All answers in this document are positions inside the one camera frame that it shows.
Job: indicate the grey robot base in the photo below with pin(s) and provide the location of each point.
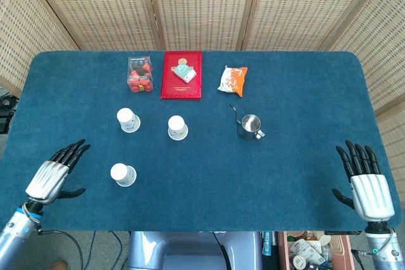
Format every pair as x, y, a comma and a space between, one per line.
190, 248

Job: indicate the white paper cup pale flower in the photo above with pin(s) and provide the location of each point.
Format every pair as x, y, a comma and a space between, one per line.
128, 119

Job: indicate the black equipment pile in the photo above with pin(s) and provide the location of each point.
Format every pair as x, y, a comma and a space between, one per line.
6, 115

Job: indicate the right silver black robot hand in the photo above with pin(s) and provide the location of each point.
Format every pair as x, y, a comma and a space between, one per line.
371, 197

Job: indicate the red hardcover book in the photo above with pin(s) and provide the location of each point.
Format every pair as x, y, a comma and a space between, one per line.
182, 89

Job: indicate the green white tissue pack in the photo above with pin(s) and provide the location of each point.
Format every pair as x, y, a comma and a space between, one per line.
184, 72

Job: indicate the steel gooseneck pitcher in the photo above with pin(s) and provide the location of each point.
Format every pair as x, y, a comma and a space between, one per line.
250, 127

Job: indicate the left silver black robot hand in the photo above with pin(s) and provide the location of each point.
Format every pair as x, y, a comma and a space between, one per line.
47, 181

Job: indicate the orange white snack bag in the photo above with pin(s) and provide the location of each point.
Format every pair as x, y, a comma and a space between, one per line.
232, 80

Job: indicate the clear box of red pieces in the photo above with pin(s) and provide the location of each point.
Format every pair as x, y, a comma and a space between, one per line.
140, 75

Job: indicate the blue table mat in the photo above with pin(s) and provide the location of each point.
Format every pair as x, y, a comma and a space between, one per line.
202, 172

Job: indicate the white paper cup blue flower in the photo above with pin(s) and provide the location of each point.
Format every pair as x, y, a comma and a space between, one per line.
123, 174

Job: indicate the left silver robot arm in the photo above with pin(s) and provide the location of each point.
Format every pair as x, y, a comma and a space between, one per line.
12, 233

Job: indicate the woven bamboo screen panel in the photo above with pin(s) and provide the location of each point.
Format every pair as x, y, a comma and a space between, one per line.
379, 61
300, 4
202, 4
25, 29
95, 4

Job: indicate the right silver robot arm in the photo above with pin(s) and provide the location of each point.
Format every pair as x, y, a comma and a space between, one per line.
384, 251

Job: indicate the pink crate of clutter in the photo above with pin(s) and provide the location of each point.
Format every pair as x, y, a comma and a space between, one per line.
313, 251

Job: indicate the white paper cup green flower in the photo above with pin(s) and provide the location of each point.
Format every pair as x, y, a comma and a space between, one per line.
178, 127

